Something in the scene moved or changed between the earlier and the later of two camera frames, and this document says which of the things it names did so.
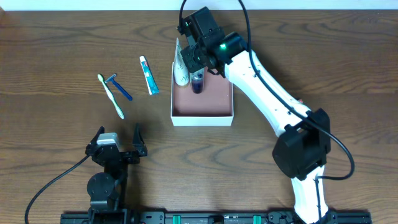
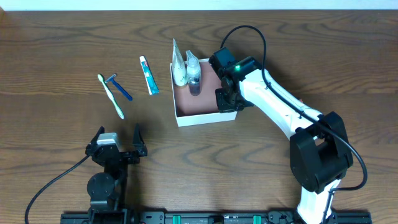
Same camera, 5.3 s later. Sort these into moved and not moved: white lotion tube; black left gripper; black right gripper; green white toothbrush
Moved: black right gripper
Not moved: green white toothbrush; white lotion tube; black left gripper
